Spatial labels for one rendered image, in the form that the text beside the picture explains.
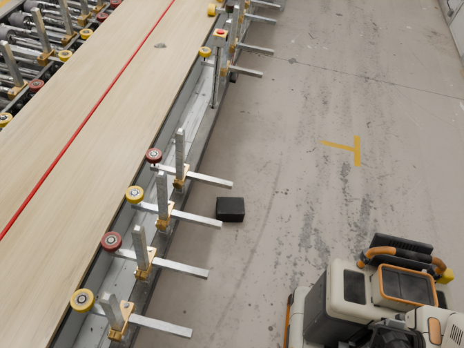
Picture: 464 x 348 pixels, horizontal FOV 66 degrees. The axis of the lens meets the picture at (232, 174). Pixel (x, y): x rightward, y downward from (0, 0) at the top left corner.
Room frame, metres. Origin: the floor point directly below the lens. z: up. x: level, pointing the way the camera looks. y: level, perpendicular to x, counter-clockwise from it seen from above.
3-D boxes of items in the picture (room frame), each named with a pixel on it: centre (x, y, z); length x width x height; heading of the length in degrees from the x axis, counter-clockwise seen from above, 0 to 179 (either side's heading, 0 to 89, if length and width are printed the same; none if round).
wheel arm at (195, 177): (1.15, 0.20, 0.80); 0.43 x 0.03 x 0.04; 86
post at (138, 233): (0.62, 0.29, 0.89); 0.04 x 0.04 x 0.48; 86
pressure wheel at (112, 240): (0.67, 0.44, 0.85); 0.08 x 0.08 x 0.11
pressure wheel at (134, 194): (0.92, 0.42, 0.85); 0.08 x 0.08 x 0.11
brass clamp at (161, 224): (0.89, 0.27, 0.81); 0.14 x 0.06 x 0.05; 176
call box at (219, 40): (1.85, 0.20, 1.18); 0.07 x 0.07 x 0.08; 86
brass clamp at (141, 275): (0.64, 0.29, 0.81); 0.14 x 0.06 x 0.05; 176
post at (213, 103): (1.85, 0.20, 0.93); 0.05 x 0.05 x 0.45; 86
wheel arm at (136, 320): (0.40, 0.26, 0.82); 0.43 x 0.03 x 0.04; 86
